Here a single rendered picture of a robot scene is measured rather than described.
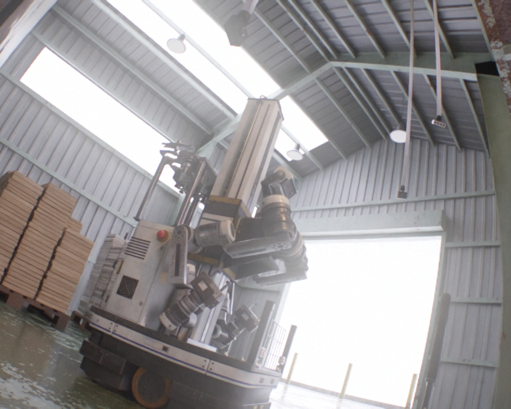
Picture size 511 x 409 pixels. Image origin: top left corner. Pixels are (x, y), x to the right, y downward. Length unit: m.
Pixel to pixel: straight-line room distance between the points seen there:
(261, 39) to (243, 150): 6.76
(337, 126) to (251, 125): 8.27
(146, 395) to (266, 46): 7.94
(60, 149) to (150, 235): 6.76
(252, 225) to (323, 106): 8.21
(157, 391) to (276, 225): 0.84
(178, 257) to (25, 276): 2.21
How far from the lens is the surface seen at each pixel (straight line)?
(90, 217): 8.48
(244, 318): 2.01
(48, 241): 3.61
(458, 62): 7.02
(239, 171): 1.95
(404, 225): 8.62
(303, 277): 1.96
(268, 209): 1.57
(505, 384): 4.49
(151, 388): 1.63
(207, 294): 1.47
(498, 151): 5.58
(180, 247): 1.59
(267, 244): 1.52
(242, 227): 1.77
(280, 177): 1.85
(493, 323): 7.81
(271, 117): 2.12
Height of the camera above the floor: 0.34
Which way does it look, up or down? 24 degrees up
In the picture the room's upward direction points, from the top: 19 degrees clockwise
